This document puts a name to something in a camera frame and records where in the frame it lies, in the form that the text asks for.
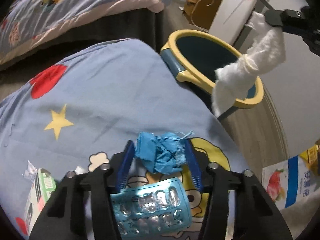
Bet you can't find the large bed cartoon duvet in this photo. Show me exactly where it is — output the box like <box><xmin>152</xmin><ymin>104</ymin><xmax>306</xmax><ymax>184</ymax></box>
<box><xmin>1</xmin><ymin>0</ymin><xmax>172</xmax><ymax>69</ymax></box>

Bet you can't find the Coltalin medicine box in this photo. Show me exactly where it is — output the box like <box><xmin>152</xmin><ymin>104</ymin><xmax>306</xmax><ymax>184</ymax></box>
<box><xmin>24</xmin><ymin>168</ymin><xmax>56</xmax><ymax>236</ymax></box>

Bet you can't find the white tissue wad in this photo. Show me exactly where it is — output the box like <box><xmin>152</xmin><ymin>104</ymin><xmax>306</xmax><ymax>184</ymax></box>
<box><xmin>212</xmin><ymin>12</ymin><xmax>286</xmax><ymax>117</ymax></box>

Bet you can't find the white cable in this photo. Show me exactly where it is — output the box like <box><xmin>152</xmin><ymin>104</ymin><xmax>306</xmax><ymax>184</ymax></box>
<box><xmin>190</xmin><ymin>0</ymin><xmax>218</xmax><ymax>28</ymax></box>

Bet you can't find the white air purifier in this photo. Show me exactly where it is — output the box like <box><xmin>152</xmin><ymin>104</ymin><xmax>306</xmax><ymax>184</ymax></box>
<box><xmin>208</xmin><ymin>0</ymin><xmax>270</xmax><ymax>46</ymax></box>

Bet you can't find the strawberry printed carton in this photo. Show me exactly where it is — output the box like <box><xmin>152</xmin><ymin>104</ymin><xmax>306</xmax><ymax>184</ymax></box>
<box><xmin>261</xmin><ymin>144</ymin><xmax>319</xmax><ymax>210</ymax></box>

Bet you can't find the wooden nightstand right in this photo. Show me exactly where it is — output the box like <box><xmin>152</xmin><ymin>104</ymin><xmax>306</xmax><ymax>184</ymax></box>
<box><xmin>183</xmin><ymin>0</ymin><xmax>222</xmax><ymax>30</ymax></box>

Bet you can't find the blue blister pill pack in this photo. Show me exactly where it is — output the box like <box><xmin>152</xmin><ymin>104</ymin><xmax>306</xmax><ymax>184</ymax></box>
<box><xmin>111</xmin><ymin>177</ymin><xmax>192</xmax><ymax>239</ymax></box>

